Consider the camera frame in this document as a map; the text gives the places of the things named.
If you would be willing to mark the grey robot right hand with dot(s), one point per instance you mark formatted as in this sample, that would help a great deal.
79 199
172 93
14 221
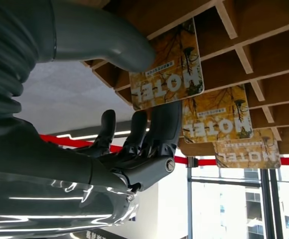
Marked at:
47 171

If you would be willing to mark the wooden card holder rack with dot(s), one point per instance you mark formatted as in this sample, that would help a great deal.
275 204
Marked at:
271 43

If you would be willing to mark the red barrier belt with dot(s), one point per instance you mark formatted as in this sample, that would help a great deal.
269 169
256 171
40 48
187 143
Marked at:
60 142

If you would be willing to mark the dark sign with characters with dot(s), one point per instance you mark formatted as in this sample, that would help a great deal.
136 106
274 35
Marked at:
97 235

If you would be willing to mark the dark window frame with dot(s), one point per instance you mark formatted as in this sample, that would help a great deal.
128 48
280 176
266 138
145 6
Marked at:
265 204

